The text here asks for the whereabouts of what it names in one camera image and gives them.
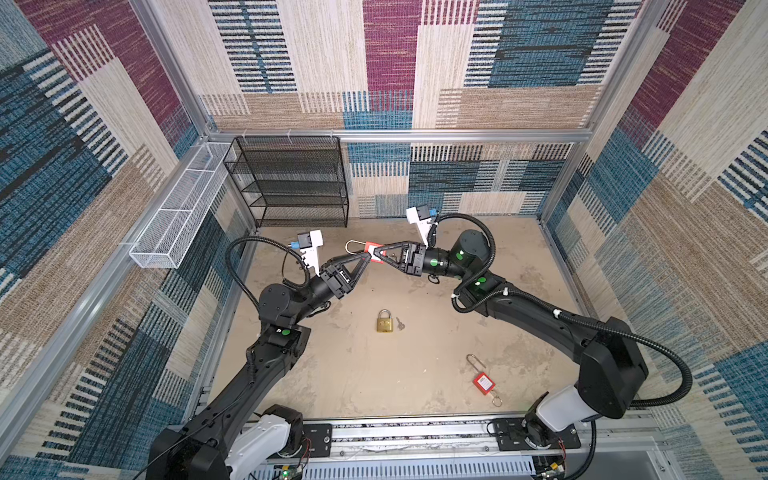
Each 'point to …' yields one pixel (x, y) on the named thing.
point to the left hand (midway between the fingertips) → (370, 256)
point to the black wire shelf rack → (291, 181)
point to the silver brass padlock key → (400, 325)
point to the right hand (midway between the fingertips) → (374, 258)
